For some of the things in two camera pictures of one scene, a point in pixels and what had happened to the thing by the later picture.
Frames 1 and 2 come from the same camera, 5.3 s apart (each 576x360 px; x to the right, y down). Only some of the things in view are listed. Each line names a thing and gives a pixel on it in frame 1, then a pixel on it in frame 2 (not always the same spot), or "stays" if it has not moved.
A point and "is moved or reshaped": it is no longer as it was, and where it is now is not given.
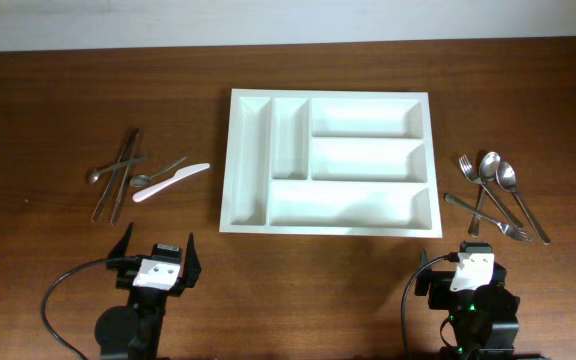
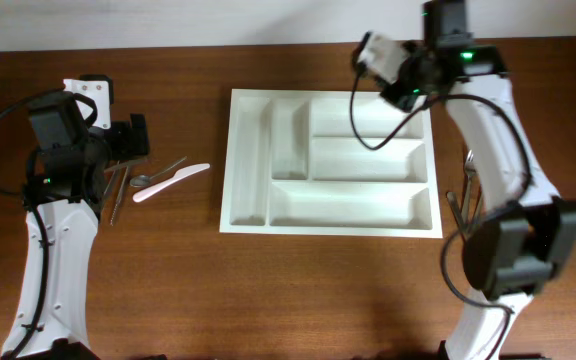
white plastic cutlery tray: [330, 163] stays
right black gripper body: [439, 295] → [406, 91]
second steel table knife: [126, 171] stays
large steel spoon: [487, 172] is moved or reshaped
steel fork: [508, 229] is moved or reshaped
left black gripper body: [125, 279] → [121, 144]
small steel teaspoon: [143, 180] stays
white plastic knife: [180, 174] stays
